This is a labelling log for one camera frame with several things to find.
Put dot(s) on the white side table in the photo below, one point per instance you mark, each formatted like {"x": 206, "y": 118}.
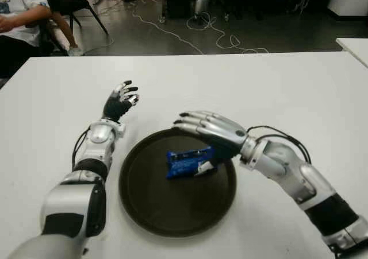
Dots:
{"x": 355, "y": 48}

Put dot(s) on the round dark brown tray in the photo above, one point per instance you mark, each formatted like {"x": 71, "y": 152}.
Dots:
{"x": 178, "y": 207}

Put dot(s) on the blue Oreo packet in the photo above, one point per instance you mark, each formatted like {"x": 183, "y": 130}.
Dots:
{"x": 184, "y": 162}

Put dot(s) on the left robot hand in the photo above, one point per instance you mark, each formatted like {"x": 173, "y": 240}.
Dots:
{"x": 116, "y": 109}

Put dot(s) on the black cabinet on casters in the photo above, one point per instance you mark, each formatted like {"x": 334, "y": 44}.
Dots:
{"x": 179, "y": 0}

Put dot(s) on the black chair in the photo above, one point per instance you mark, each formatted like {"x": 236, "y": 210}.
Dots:
{"x": 74, "y": 3}

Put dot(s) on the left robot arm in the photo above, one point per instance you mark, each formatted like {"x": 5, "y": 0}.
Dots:
{"x": 72, "y": 201}

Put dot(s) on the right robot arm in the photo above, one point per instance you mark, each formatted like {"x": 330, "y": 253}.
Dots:
{"x": 310, "y": 181}

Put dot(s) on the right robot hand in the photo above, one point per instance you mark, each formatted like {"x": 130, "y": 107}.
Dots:
{"x": 221, "y": 129}

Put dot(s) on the white curved pedestal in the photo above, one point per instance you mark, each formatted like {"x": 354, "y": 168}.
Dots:
{"x": 349, "y": 0}

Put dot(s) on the person in white shirt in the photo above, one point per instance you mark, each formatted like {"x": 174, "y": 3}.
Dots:
{"x": 23, "y": 6}

